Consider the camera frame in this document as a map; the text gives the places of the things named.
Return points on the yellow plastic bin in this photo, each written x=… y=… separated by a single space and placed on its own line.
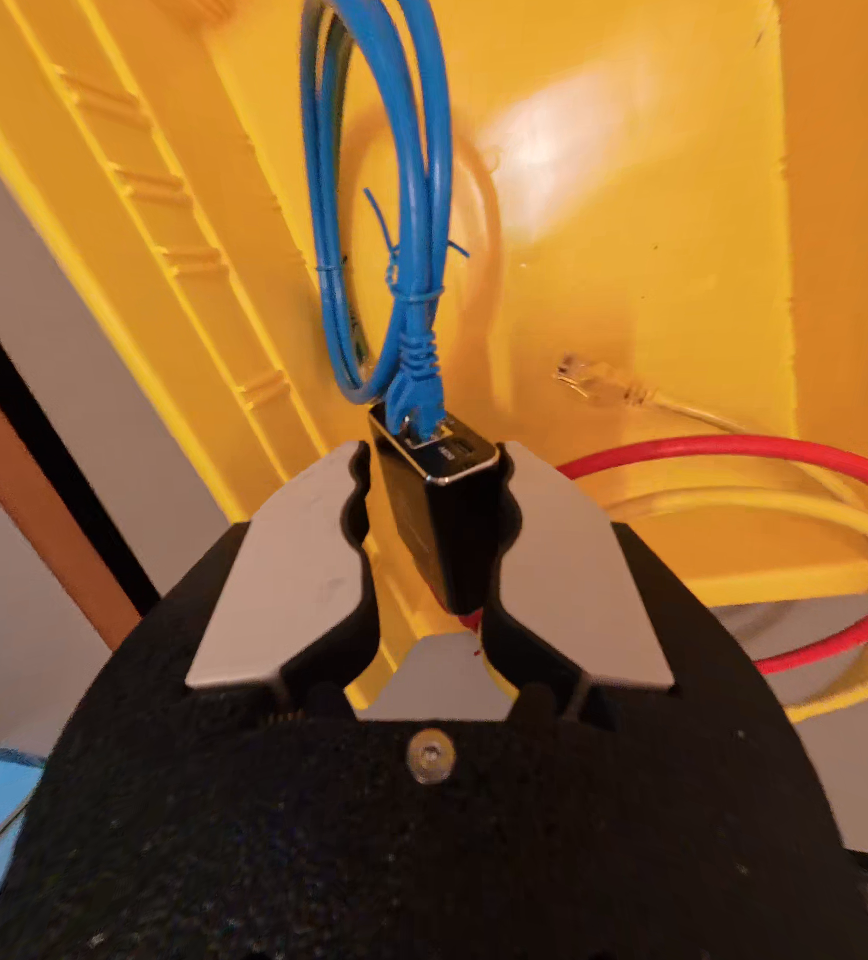
x=629 y=262

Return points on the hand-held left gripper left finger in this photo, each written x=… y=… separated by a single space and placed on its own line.
x=284 y=585

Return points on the black ethernet splitter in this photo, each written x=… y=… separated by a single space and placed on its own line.
x=449 y=525

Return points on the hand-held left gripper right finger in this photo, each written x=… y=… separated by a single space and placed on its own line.
x=584 y=592

